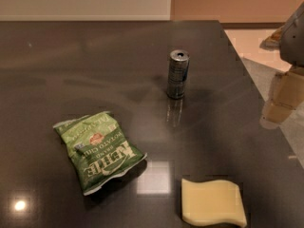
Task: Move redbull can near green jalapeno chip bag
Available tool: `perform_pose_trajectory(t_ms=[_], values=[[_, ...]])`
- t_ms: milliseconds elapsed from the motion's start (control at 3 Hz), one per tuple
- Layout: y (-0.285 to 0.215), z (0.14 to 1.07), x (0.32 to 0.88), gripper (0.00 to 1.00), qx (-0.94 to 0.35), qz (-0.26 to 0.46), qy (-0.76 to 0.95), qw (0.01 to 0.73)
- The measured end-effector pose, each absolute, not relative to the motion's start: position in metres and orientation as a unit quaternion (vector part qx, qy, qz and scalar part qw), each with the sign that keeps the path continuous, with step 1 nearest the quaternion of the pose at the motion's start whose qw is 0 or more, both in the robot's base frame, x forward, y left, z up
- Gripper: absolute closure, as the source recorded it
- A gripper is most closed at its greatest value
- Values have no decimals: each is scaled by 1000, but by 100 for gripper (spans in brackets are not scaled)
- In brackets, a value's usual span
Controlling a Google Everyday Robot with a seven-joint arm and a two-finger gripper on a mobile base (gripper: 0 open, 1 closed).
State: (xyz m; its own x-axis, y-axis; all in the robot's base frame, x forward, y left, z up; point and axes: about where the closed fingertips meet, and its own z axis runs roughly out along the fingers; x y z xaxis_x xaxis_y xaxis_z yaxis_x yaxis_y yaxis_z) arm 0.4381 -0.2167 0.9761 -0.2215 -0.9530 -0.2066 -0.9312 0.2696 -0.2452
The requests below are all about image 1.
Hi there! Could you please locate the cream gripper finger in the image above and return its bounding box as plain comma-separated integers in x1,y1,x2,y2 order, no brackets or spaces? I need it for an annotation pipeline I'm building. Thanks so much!
260,66,304,129
265,27,283,47

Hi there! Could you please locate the silver blue redbull can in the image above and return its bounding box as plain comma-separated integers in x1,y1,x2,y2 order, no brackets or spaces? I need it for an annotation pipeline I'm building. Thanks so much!
167,49,190,99

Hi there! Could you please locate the green jalapeno chip bag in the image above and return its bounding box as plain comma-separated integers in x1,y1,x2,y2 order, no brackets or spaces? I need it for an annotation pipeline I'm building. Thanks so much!
53,112,146,196

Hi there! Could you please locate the yellow sponge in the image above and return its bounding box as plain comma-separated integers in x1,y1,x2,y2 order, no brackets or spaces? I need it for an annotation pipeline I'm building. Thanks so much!
181,179,247,228

